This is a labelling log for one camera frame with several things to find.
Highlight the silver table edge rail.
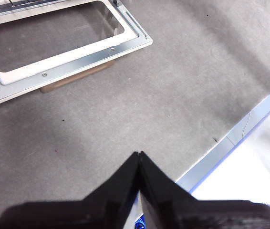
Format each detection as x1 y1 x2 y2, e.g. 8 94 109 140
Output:
175 77 270 193

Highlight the small blue round object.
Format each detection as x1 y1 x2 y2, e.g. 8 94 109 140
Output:
134 214 147 229

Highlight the oven door with glass window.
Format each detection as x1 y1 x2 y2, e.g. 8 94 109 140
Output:
0 0 154 108

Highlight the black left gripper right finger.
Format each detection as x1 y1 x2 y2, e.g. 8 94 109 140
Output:
138 150 270 229

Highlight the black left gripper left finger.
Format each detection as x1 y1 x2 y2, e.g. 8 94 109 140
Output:
0 151 141 229

